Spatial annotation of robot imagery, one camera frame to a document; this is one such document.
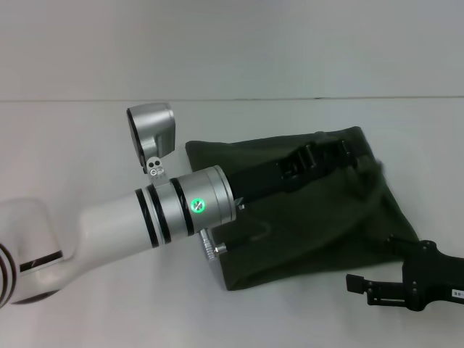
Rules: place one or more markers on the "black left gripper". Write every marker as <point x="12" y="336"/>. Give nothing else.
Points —
<point x="261" y="179"/>

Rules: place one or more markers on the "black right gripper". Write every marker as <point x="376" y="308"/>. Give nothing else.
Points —
<point x="431" y="275"/>

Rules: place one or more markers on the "dark green t-shirt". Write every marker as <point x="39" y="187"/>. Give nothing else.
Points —
<point x="308" y="235"/>

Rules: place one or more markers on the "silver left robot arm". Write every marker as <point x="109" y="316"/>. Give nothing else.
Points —
<point x="108" y="232"/>

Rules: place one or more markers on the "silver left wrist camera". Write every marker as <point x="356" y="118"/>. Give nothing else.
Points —
<point x="152" y="127"/>

